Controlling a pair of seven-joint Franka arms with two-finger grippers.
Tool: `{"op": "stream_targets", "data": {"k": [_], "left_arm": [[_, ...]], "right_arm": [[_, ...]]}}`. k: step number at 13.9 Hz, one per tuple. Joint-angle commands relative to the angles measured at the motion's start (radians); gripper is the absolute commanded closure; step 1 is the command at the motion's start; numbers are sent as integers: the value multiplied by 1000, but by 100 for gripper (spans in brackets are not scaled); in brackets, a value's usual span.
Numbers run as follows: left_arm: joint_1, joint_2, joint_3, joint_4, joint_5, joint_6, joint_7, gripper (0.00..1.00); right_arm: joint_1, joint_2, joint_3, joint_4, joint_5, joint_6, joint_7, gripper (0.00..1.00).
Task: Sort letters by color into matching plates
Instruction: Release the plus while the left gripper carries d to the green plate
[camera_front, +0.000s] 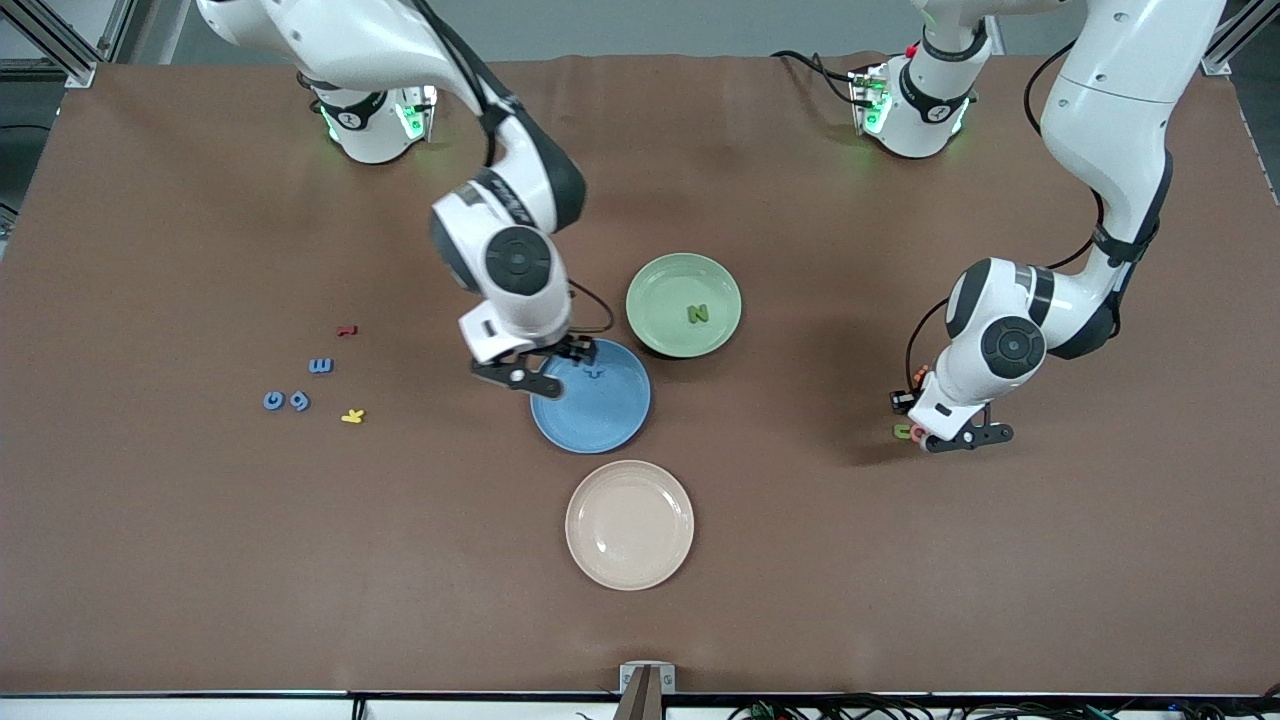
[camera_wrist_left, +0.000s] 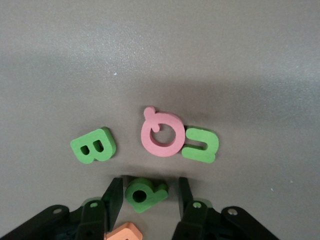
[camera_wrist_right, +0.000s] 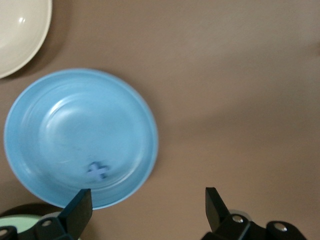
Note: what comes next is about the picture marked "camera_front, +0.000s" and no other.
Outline green plate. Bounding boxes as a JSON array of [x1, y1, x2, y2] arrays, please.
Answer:
[[625, 252, 743, 359]]

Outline silver left arm base bracket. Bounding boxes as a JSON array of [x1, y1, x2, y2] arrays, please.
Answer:
[[850, 62, 894, 136]]

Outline brown table cover mat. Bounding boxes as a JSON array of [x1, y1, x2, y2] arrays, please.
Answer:
[[0, 52, 1280, 698]]

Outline silver right arm base bracket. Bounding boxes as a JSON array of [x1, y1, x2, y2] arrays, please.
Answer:
[[398, 85, 439, 143]]

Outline aluminium frame profile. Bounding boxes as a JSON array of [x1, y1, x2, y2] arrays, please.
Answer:
[[1198, 0, 1263, 77], [0, 0, 136, 87]]

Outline grey metal mount bracket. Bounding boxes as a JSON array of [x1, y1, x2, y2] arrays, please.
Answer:
[[615, 662, 677, 720]]

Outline white table edge rail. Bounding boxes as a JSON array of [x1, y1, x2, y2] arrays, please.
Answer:
[[0, 695, 1280, 720]]

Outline tangled black cable bundle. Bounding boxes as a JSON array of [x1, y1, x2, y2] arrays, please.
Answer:
[[730, 688, 1280, 720]]

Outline beige plate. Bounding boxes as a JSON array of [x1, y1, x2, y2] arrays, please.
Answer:
[[564, 459, 696, 592]]

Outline black arm base cable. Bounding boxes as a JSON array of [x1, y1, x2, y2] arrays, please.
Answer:
[[772, 48, 861, 107]]

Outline blue plate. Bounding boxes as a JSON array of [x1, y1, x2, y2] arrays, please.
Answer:
[[529, 338, 652, 456]]

